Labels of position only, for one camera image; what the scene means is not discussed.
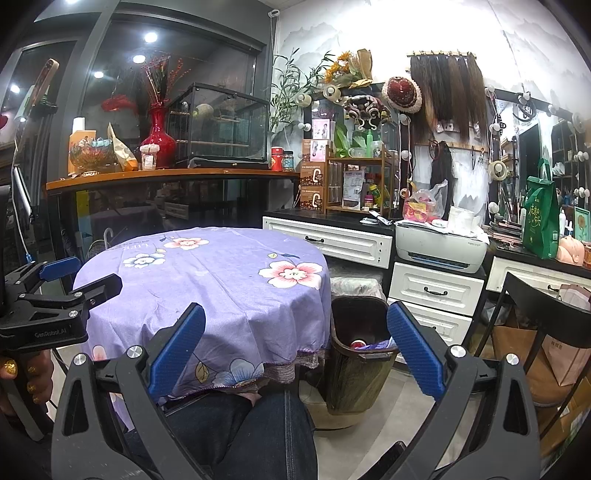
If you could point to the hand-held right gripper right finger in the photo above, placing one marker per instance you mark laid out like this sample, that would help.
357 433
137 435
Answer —
415 355

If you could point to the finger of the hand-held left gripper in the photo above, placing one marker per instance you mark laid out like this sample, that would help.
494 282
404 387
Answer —
60 269
101 286

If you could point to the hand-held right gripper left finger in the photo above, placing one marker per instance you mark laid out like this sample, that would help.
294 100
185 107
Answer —
178 355

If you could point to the dark brown waste bin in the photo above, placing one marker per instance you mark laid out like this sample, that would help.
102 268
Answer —
355 383

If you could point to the person's left hand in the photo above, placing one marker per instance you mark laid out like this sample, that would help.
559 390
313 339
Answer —
41 374

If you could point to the white drawer cabinet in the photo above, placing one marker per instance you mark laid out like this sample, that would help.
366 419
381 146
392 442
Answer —
434 288

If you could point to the purple floral tablecloth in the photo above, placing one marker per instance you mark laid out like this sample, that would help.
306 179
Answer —
207 277

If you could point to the bin with white plastic liner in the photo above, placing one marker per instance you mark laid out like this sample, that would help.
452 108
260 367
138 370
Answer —
358 286

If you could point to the brown paper shopping bag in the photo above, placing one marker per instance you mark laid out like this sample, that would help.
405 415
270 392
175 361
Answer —
512 350

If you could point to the person's leg in jeans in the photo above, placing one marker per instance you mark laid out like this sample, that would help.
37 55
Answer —
240 438

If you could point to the white printer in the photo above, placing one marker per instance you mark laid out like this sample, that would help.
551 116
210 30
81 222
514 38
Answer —
438 247

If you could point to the amber glass bowl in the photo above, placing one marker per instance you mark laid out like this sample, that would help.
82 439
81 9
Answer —
92 157

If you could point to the wooden bar counter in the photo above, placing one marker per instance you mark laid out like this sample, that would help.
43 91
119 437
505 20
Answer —
161 177

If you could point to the brown paper snack bag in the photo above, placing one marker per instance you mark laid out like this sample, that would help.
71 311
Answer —
122 152

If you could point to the clear plastic drink cup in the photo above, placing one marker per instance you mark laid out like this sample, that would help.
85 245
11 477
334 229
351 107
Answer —
149 159

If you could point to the orange paper box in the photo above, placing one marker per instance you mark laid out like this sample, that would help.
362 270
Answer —
78 134

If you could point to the black chair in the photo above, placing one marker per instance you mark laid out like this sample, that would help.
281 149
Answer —
549 318

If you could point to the white hair straightener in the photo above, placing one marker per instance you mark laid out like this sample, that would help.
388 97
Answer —
376 218

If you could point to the white tissue stack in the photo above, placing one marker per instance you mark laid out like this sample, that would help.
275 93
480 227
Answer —
464 217

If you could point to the pink plastic bag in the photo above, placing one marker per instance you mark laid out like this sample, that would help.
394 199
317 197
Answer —
422 205

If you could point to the red vase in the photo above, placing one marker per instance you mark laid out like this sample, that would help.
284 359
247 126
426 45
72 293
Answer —
158 138

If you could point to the yellow green bottle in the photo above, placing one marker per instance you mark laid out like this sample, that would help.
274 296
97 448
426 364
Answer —
379 196

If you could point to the green tote bag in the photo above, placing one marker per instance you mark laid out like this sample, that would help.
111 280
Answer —
540 217

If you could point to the phone in holder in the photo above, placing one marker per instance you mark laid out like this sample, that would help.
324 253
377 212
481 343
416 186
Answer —
44 83

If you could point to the pink piggy bank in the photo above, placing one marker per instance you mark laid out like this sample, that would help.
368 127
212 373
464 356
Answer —
571 251

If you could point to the black hanging wig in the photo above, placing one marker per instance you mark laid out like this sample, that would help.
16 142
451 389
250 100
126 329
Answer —
442 168

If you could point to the glass terrarium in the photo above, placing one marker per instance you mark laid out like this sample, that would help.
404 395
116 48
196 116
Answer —
221 129

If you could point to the bamboo shelf rack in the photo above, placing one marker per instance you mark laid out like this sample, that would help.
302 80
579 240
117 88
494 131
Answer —
360 160

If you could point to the small straw hat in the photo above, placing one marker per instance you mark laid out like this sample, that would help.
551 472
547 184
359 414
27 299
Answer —
497 170

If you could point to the vanity mirror with bulbs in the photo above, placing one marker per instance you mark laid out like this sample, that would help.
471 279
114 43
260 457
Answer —
405 143
528 147

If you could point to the green framed picture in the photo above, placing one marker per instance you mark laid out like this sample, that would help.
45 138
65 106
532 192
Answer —
582 224

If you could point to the dried flower stems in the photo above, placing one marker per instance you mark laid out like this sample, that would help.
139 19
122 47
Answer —
159 78

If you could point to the red tin can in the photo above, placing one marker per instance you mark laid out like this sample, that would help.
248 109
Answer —
277 160

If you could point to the green plastic bottle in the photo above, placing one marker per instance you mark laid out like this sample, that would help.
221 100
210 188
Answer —
369 144

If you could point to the small glass jar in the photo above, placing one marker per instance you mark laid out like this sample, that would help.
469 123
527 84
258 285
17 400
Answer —
288 162

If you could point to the pink product box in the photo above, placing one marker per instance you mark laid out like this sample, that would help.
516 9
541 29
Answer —
320 150
321 129

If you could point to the ornamental headdress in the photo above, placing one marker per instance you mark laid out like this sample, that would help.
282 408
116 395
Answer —
367 113

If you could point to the row of hair extensions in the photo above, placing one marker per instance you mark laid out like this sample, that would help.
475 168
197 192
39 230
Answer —
448 97

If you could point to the red round embroidered hat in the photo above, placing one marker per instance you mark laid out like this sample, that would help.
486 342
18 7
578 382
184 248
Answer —
401 94

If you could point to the green leafy branch plant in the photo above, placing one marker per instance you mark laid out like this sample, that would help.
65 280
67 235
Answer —
291 92

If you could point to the dried sunflower bouquet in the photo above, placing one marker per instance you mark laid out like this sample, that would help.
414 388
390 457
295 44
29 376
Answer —
348 69

